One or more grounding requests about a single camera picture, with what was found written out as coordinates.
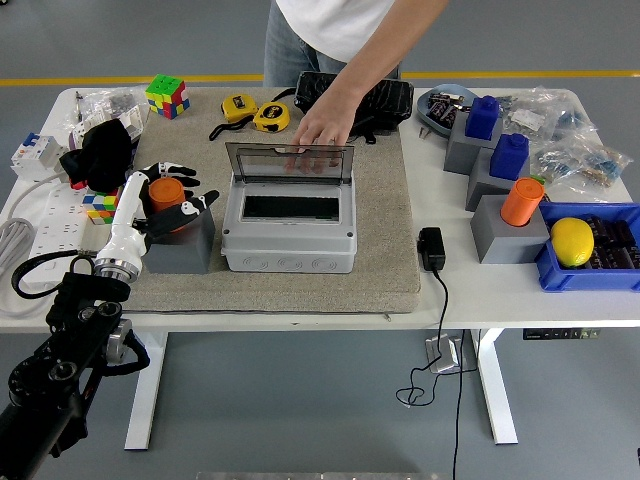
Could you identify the black power adapter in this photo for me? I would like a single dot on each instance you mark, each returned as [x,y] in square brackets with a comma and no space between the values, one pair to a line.
[431,249]

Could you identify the plastic bag with white label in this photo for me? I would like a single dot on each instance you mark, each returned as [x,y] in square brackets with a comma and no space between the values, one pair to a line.
[525,117]

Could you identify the plastic bag of white parts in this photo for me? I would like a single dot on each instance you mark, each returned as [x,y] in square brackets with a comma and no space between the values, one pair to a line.
[132,120]

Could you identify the small green piece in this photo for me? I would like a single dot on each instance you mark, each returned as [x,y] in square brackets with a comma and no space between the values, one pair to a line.
[537,178]

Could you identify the grey holder block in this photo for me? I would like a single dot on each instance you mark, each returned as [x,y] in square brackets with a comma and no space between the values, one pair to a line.
[505,242]
[185,250]
[482,192]
[460,152]

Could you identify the thin grey pen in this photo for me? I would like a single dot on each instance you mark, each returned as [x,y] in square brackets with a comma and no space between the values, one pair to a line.
[78,105]

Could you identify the large colourful puzzle cube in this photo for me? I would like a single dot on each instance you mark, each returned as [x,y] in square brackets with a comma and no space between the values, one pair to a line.
[167,95]

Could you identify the plastic bag of brown parts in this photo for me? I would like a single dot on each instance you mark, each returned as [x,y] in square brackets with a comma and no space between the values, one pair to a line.
[602,167]

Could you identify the black cloth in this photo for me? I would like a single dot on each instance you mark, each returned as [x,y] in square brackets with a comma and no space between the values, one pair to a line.
[102,155]

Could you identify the orange cylinder battery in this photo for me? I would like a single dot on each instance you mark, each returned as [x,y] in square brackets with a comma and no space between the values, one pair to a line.
[521,202]
[167,195]

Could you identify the yellow lemon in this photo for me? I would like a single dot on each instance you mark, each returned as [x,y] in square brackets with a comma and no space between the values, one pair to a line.
[572,242]

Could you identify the yellow tape measure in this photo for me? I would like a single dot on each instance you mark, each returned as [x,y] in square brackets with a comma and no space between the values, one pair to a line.
[271,117]
[239,107]

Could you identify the plastic bag of dark parts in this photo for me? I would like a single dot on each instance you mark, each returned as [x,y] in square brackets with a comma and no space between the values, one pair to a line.
[122,100]

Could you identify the small colourful puzzle cube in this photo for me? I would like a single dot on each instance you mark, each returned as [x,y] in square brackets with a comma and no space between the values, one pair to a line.
[102,207]

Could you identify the white circuit breaker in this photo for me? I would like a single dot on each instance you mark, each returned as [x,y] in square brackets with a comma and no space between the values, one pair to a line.
[32,155]

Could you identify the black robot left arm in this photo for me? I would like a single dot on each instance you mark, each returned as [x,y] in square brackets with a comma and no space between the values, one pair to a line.
[65,350]

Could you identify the small metal tweezers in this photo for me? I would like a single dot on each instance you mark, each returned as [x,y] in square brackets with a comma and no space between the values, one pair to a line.
[425,132]

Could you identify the person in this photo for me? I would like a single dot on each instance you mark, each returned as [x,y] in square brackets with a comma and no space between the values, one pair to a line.
[330,25]

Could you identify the grey electrical box with lid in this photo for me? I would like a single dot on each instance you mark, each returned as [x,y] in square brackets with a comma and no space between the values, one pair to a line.
[287,250]

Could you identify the blue battery block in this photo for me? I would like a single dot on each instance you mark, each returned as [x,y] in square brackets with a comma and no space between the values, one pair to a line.
[509,157]
[482,117]

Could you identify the silver metal bracket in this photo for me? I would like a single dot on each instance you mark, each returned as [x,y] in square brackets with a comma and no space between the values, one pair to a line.
[445,357]

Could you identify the white table leg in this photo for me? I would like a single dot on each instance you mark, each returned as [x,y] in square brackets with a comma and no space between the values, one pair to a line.
[145,390]
[495,390]

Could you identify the grey-brown mat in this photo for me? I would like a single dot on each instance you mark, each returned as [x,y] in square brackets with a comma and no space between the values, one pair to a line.
[350,295]

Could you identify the white power strip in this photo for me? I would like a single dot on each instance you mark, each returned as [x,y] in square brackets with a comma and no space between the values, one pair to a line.
[55,235]

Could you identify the black glossy case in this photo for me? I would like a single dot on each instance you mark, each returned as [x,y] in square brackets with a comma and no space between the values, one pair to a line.
[390,100]

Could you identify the plastic bag of blue parts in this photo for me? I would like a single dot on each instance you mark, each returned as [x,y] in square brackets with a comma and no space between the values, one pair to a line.
[555,162]
[575,122]

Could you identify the blue plastic bin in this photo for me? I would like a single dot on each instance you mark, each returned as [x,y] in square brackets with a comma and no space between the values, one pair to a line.
[585,280]

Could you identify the light blue dish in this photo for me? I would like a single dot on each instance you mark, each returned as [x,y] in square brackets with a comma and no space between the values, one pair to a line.
[425,117]

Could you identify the black table control panel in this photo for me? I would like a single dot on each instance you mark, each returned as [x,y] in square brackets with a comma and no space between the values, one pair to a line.
[560,334]

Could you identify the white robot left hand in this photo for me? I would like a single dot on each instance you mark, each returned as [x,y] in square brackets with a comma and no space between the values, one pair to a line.
[125,220]

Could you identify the person's left hand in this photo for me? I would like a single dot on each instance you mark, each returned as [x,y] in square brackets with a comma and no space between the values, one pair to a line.
[322,127]

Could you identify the person's left forearm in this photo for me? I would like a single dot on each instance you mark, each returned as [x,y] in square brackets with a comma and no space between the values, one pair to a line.
[375,60]

